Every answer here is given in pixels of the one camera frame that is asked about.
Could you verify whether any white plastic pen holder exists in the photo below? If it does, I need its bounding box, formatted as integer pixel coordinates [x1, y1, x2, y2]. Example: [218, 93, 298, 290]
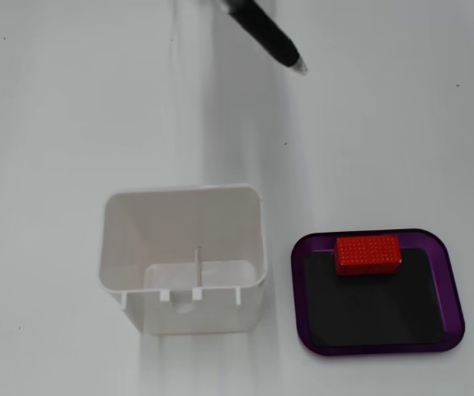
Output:
[97, 183, 270, 336]

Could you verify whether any black pad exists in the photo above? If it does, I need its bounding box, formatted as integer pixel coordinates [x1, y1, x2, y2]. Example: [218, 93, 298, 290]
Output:
[302, 247, 447, 348]

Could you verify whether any black clear gel pen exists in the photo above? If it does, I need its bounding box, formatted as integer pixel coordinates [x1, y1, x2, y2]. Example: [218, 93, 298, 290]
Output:
[219, 0, 310, 78]

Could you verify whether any red perforated block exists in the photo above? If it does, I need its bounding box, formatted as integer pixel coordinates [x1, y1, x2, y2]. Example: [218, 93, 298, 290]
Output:
[333, 233, 402, 276]

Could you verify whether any purple metal tray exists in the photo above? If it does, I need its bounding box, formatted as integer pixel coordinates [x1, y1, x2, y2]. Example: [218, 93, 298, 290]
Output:
[289, 227, 467, 358]

